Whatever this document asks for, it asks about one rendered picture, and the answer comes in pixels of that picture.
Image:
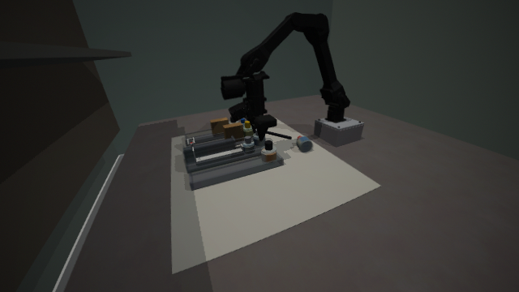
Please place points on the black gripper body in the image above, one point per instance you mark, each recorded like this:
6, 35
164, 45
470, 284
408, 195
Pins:
258, 110

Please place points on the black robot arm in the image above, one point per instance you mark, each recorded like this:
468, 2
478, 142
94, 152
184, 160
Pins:
315, 29

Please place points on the brown cardboard box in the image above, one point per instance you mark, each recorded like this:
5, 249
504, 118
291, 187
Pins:
235, 129
217, 125

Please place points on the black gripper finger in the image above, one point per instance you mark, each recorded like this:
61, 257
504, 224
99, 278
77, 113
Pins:
261, 133
251, 120

